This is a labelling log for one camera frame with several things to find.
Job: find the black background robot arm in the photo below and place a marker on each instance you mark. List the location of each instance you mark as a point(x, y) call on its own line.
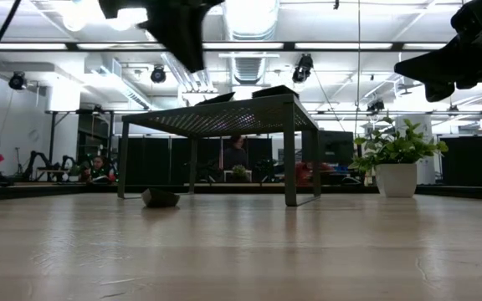
point(36, 161)

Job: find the black partition wall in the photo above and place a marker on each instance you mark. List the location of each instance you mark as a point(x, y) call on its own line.
point(157, 159)
point(467, 159)

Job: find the white cylindrical column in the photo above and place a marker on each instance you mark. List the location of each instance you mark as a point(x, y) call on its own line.
point(423, 125)

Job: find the grey perforated metal shelf riser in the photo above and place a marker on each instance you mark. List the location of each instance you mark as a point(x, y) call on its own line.
point(224, 119)

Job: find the thin vertical hanging pole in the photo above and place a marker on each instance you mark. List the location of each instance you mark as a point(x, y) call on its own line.
point(358, 62)

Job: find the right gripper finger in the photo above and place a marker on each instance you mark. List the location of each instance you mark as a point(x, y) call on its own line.
point(437, 67)
point(439, 92)

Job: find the person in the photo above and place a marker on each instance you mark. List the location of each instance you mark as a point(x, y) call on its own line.
point(98, 171)
point(306, 173)
point(235, 154)

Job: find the overhead light bar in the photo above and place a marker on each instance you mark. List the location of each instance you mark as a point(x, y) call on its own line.
point(289, 46)

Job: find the black ceiling spotlight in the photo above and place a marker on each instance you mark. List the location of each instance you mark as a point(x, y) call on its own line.
point(375, 105)
point(17, 80)
point(303, 67)
point(158, 74)

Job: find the black background box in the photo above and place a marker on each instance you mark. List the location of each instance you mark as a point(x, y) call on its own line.
point(335, 148)

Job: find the green plant in white pot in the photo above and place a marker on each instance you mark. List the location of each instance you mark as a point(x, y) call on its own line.
point(396, 180)

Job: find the black square mini plate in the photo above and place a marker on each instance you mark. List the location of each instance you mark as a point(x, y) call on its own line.
point(275, 95)
point(218, 99)
point(276, 88)

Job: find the small background potted plant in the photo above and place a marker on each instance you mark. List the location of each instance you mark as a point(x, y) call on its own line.
point(239, 171)

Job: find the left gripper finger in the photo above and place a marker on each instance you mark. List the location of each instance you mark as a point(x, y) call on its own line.
point(182, 37)

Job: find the black teardrop mini plate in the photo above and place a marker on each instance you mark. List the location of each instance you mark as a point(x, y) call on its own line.
point(160, 199)

